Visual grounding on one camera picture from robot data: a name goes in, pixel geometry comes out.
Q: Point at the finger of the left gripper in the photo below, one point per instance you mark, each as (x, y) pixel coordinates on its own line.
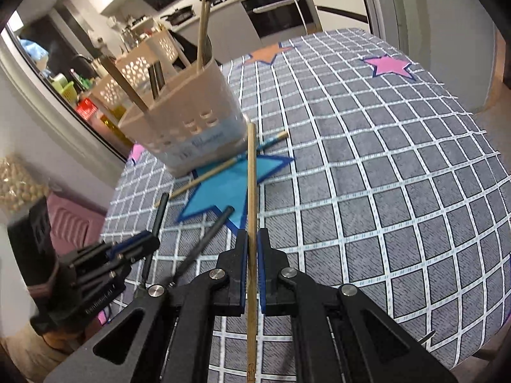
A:
(127, 247)
(155, 230)

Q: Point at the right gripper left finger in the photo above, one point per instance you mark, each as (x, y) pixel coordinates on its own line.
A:
(231, 294)

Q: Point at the grey checkered star tablecloth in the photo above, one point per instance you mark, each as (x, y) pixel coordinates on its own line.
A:
(391, 185)

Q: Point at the pink plastic crate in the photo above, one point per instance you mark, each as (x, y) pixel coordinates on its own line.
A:
(73, 226)

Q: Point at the plain bamboo chopstick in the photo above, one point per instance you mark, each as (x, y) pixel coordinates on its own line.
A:
(252, 259)

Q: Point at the black handled spoon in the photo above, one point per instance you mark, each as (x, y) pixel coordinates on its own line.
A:
(198, 248)

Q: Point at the built-in black oven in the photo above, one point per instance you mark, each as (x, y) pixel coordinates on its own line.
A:
(270, 17)

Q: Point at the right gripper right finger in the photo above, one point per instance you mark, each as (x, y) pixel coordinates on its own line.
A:
(274, 299)

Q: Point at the bamboo chopstick curved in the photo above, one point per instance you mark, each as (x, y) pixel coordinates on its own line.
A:
(117, 75)

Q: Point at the beige perforated plastic shelf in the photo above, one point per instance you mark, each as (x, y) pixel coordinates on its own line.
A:
(160, 47)

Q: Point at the beige plastic utensil holder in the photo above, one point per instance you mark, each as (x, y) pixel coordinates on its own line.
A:
(196, 120)

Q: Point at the dark spoon black handle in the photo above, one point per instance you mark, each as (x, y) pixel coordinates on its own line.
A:
(153, 81)

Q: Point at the dark translucent plastic spoon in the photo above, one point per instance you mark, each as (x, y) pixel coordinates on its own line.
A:
(159, 75)

